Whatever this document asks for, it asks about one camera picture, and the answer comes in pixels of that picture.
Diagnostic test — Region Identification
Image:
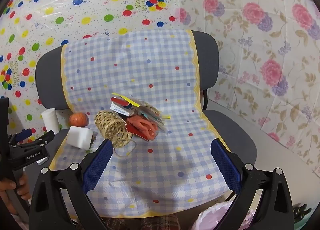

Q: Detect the red packet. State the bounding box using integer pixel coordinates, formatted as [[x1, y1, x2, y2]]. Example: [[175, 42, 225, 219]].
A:
[[124, 122, 148, 142]]

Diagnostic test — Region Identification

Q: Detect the orange fruit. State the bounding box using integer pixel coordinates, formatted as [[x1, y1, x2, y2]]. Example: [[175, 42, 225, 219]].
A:
[[69, 112, 90, 127]]

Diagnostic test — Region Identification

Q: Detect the clear plastic packet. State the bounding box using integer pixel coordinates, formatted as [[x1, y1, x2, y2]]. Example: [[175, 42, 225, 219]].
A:
[[132, 100, 166, 133]]

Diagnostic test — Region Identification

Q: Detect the balloon print wall sheet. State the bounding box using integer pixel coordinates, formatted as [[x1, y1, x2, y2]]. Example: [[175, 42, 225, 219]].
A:
[[0, 0, 183, 145]]

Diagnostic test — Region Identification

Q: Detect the small white box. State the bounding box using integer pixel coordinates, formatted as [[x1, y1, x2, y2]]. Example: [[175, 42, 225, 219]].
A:
[[110, 102, 132, 117]]

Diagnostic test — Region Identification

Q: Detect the woven bamboo basket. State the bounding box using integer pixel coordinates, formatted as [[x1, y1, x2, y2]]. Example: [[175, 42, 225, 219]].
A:
[[94, 110, 137, 158]]

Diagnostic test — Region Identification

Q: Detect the orange knit cloth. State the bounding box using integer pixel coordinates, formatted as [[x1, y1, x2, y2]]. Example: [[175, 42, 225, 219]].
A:
[[125, 116, 159, 142]]

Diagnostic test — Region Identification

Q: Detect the white roll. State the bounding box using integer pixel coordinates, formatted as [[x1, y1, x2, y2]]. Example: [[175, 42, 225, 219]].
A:
[[41, 108, 60, 134]]

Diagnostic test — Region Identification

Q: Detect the plaid clothing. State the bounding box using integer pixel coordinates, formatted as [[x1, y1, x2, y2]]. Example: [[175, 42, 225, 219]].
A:
[[100, 214, 183, 230]]

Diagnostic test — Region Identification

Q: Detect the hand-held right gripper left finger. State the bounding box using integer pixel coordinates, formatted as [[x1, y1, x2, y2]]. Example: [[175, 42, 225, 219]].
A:
[[29, 139, 114, 230]]

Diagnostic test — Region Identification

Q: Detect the grey chair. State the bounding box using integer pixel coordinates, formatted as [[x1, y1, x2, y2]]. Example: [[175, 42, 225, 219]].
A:
[[35, 30, 258, 203]]

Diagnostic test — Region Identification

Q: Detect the white foam block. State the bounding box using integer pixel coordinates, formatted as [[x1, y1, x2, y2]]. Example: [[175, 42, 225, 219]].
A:
[[68, 126, 93, 150]]

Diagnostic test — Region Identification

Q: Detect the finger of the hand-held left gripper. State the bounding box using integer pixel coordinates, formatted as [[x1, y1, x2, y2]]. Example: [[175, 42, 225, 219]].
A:
[[7, 129, 33, 145], [11, 130, 55, 151]]

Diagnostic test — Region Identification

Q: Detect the floral print wall sheet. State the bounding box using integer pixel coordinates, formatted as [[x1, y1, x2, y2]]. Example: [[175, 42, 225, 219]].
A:
[[175, 0, 320, 168]]

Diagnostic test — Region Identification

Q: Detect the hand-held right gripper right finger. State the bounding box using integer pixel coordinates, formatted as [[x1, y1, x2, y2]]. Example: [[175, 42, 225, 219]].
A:
[[210, 139, 293, 230]]

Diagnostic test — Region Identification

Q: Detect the yellow strip packet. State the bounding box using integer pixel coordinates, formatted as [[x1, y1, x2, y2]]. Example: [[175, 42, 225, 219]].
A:
[[112, 92, 140, 107]]

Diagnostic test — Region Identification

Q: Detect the person's left hand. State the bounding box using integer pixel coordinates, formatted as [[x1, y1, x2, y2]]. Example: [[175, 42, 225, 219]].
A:
[[0, 174, 29, 214]]

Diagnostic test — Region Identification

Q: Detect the blue checked dotted cloth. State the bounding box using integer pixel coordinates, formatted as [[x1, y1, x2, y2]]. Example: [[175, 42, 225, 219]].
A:
[[49, 29, 232, 219]]

